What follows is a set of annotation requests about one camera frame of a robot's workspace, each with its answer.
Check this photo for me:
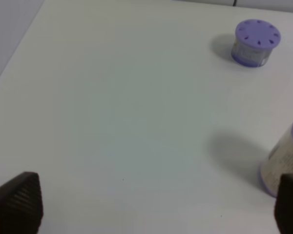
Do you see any purple garbage bag roll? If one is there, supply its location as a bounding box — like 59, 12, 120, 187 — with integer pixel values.
259, 123, 293, 197

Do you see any purple lid air freshener jar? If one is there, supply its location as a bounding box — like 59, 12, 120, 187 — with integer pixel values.
231, 19, 281, 68

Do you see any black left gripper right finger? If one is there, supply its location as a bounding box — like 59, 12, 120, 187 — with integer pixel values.
274, 174, 293, 234

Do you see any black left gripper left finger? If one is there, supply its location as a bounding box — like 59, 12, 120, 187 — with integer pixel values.
0, 172, 43, 234

